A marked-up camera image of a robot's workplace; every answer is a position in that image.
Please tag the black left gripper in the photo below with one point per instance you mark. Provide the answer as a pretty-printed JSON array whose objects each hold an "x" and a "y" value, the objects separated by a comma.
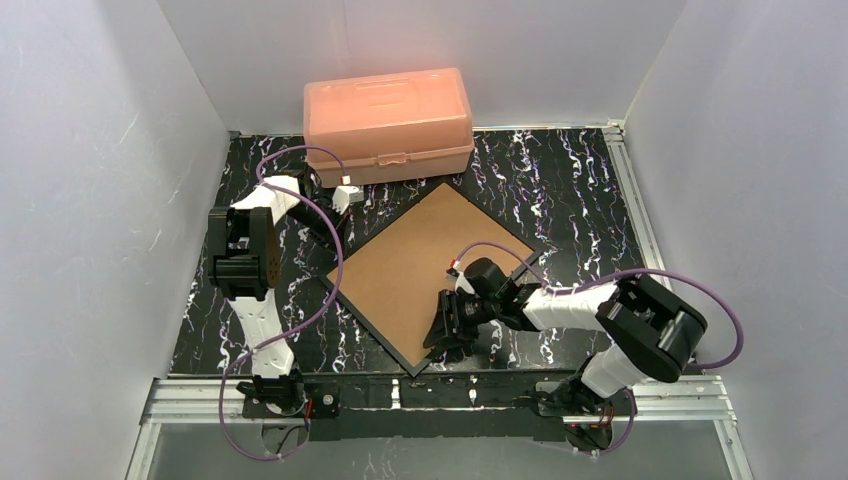
[{"x": 324, "y": 216}]

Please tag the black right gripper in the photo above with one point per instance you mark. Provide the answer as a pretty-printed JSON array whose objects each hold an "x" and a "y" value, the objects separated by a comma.
[{"x": 454, "y": 316}]

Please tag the brown cardboard backing board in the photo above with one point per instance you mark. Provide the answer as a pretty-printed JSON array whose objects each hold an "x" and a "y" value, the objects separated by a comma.
[{"x": 390, "y": 284}]

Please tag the black picture frame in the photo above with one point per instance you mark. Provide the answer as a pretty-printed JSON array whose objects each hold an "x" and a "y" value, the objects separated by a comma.
[{"x": 385, "y": 202}]

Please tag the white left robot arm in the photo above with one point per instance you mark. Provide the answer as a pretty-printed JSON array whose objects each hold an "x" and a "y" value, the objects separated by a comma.
[{"x": 244, "y": 257}]

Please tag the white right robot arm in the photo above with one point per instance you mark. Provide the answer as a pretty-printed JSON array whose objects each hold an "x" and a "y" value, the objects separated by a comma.
[{"x": 653, "y": 331}]

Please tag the pink plastic storage box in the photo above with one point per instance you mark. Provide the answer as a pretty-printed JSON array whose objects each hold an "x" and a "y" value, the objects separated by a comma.
[{"x": 388, "y": 128}]

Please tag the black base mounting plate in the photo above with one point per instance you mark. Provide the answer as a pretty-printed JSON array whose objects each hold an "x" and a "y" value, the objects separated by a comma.
[{"x": 452, "y": 404}]

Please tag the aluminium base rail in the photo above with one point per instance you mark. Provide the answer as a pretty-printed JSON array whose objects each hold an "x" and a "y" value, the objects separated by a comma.
[{"x": 193, "y": 428}]

